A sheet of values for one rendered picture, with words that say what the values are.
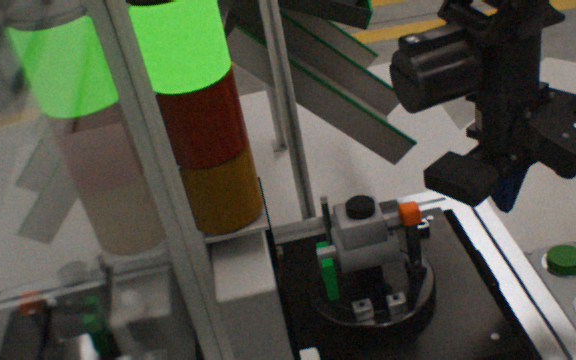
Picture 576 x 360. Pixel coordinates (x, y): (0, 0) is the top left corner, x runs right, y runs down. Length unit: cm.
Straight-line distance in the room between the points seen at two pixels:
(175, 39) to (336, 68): 65
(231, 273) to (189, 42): 15
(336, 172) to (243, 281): 76
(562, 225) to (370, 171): 31
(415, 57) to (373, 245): 21
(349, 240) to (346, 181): 45
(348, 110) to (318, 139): 38
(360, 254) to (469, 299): 13
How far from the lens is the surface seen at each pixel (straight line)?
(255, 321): 44
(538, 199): 110
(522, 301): 80
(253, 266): 44
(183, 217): 44
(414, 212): 73
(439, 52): 62
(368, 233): 72
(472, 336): 75
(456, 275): 81
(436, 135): 125
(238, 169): 42
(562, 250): 85
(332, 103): 90
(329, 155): 123
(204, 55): 38
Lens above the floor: 153
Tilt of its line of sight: 35 degrees down
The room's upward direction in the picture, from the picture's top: 12 degrees counter-clockwise
